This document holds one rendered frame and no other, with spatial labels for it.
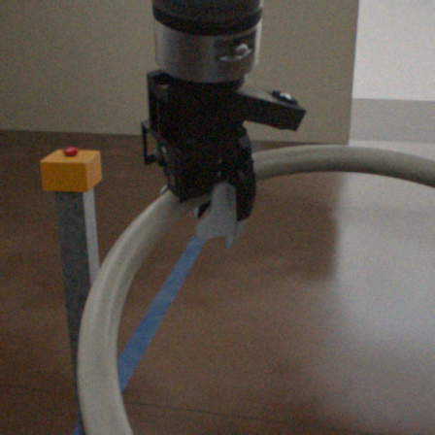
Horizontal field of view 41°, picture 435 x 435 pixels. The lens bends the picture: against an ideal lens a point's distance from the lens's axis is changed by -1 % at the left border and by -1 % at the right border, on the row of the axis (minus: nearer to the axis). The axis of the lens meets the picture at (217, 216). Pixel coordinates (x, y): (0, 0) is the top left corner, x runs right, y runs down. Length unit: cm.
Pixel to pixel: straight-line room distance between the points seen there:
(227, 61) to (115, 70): 630
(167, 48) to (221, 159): 12
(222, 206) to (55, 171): 96
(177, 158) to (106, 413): 22
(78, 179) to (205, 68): 104
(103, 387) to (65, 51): 661
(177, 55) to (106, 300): 20
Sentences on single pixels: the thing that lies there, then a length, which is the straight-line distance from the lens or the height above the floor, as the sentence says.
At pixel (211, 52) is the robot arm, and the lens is 47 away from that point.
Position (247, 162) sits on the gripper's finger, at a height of 131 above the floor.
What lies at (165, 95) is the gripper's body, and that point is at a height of 138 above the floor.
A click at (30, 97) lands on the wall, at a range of 726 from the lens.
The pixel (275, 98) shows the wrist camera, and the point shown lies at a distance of 59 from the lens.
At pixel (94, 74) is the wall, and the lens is 687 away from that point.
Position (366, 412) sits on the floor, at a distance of 237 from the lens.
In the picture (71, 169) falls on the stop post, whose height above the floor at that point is 106.
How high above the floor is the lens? 145
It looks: 20 degrees down
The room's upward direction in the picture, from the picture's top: straight up
